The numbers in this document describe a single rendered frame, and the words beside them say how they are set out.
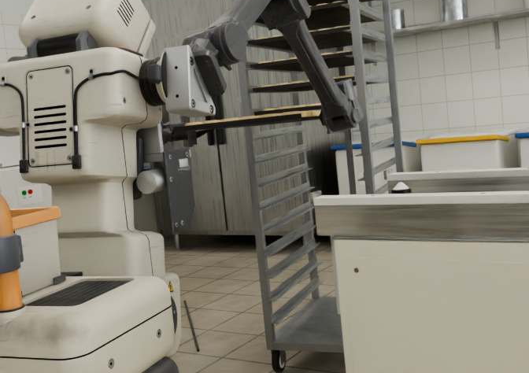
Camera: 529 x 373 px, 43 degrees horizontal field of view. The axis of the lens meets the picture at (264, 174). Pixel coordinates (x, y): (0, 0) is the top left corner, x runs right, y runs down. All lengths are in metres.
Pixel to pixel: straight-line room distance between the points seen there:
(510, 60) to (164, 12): 2.64
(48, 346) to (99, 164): 0.44
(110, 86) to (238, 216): 4.05
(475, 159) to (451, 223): 3.64
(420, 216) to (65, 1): 0.76
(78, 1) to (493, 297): 0.87
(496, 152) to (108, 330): 3.88
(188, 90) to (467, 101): 4.23
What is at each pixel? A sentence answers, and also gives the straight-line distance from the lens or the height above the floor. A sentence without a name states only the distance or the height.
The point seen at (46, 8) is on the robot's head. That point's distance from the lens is 1.37.
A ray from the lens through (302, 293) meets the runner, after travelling 3.07.
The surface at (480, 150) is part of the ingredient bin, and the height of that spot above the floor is 0.67.
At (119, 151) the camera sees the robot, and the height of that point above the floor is 1.00.
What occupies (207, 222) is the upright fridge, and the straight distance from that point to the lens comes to 5.38.
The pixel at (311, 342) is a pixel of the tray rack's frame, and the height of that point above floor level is 0.15.
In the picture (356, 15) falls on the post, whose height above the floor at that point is 1.35.
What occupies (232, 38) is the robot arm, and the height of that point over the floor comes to 1.19.
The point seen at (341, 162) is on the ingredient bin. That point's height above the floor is 0.64.
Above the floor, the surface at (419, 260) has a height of 0.81.
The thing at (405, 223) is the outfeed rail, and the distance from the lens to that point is 1.01.
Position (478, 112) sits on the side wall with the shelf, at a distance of 5.28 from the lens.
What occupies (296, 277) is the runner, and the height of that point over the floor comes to 0.32.
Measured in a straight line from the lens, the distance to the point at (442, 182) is 1.29.
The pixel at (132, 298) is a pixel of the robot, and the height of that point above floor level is 0.81.
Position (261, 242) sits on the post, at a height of 0.55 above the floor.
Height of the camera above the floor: 1.04
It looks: 5 degrees down
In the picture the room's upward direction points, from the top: 6 degrees counter-clockwise
